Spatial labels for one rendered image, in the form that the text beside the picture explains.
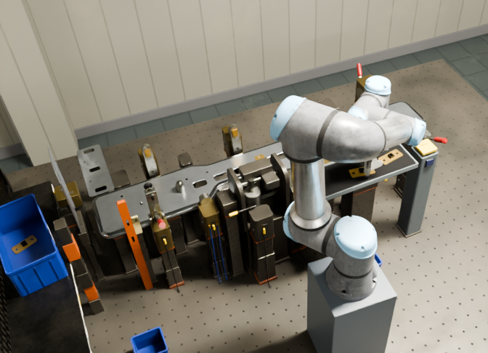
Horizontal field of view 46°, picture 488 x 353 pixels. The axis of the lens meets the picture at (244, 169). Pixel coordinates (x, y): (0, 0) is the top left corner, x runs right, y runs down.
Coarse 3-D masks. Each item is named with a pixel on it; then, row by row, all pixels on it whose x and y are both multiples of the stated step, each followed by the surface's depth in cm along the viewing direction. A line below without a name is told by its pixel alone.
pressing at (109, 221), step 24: (192, 168) 224; (216, 168) 224; (288, 168) 221; (120, 192) 218; (144, 192) 217; (168, 192) 216; (192, 192) 215; (96, 216) 210; (120, 216) 209; (144, 216) 208; (168, 216) 208
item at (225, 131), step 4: (224, 128) 233; (224, 132) 231; (228, 132) 231; (224, 136) 232; (228, 136) 230; (240, 136) 229; (224, 140) 234; (228, 140) 228; (240, 140) 230; (224, 144) 235; (228, 144) 230; (224, 148) 240; (228, 148) 233; (228, 152) 235; (232, 152) 232; (240, 152) 234; (228, 156) 238; (236, 172) 243
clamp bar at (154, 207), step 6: (144, 186) 189; (150, 186) 190; (150, 192) 187; (156, 192) 188; (150, 198) 188; (156, 198) 190; (150, 204) 191; (156, 204) 193; (150, 210) 194; (156, 210) 195
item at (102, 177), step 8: (80, 152) 236; (96, 152) 235; (80, 160) 233; (88, 160) 232; (96, 160) 232; (104, 160) 232; (88, 168) 229; (104, 168) 228; (88, 176) 225; (96, 176) 225; (104, 176) 225; (88, 184) 222; (96, 184) 222; (104, 184) 221; (112, 184) 221; (88, 192) 219; (96, 192) 219
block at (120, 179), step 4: (116, 172) 229; (120, 172) 229; (124, 172) 228; (112, 176) 227; (116, 176) 227; (120, 176) 227; (124, 176) 227; (128, 176) 226; (112, 180) 226; (116, 180) 225; (120, 180) 225; (124, 180) 225; (128, 180) 225; (116, 184) 224; (120, 184) 224; (124, 184) 223; (128, 184) 224; (116, 188) 223; (120, 188) 224
